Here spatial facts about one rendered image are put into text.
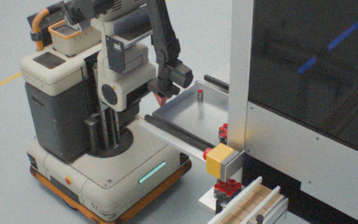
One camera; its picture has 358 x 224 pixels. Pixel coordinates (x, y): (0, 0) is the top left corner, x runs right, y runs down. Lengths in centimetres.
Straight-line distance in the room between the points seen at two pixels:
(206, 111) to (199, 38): 231
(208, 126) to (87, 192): 89
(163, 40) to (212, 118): 37
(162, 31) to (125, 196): 107
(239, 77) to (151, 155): 132
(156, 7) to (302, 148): 64
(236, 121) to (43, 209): 160
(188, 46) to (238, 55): 272
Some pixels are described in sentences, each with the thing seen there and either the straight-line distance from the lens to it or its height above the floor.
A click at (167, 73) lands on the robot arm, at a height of 108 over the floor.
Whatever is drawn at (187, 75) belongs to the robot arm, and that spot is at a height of 110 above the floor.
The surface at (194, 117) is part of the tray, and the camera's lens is 192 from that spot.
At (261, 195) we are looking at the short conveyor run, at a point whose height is 93.
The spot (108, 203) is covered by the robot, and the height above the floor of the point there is 25.
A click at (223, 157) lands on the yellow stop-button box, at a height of 103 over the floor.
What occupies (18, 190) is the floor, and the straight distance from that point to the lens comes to 304.
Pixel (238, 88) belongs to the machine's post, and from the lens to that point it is 145.
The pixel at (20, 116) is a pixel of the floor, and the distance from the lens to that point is 356.
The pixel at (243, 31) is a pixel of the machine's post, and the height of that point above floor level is 141.
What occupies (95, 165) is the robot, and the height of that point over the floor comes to 28.
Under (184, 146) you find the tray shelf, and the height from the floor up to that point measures 88.
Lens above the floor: 205
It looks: 37 degrees down
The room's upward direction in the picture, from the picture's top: 1 degrees counter-clockwise
